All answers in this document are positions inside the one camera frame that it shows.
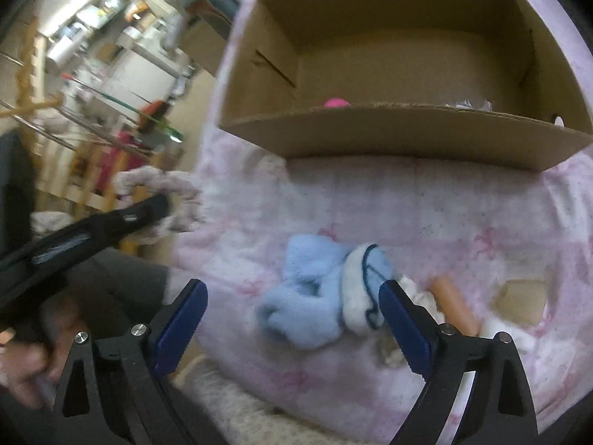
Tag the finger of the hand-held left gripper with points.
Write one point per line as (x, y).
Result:
(146, 211)

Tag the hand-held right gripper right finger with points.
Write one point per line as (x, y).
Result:
(406, 329)

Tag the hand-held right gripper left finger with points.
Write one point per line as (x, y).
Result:
(181, 329)

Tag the fluffy pale pink scrunchie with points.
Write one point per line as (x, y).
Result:
(178, 204)

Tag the fluffy light blue sock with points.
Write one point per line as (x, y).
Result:
(315, 292)

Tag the large cardboard box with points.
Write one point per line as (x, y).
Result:
(398, 79)

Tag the person's left hand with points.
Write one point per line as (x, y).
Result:
(32, 371)

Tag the white fluffy cloth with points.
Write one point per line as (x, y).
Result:
(417, 306)

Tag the orange-brown tube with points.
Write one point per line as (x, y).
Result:
(456, 303)

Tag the person's grey trouser leg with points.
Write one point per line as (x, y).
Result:
(116, 278)

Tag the red cloth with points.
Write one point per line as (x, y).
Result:
(123, 148)

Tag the green plastic item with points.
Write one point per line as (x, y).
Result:
(170, 130)

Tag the speckled beige rug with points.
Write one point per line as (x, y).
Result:
(259, 412)

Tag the small tan cardboard piece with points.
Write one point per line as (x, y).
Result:
(521, 301)

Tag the pink bow-print blanket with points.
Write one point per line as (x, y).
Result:
(370, 204)

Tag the white cabinet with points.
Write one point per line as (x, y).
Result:
(148, 76)

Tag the wooden coat rack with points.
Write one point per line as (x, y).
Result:
(32, 83)

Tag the small brown cardboard box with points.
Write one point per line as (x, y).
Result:
(204, 37)

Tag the pink round item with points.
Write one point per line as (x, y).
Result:
(336, 102)

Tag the white crumpled item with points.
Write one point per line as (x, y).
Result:
(470, 104)

